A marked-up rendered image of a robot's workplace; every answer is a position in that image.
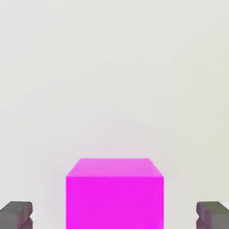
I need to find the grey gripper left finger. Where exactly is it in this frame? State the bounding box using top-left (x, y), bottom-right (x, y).
top-left (0, 201), bottom-right (34, 229)

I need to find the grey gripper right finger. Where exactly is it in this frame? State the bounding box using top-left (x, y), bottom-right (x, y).
top-left (196, 201), bottom-right (229, 229)

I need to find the small magenta cube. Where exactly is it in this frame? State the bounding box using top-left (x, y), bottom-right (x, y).
top-left (65, 157), bottom-right (165, 229)

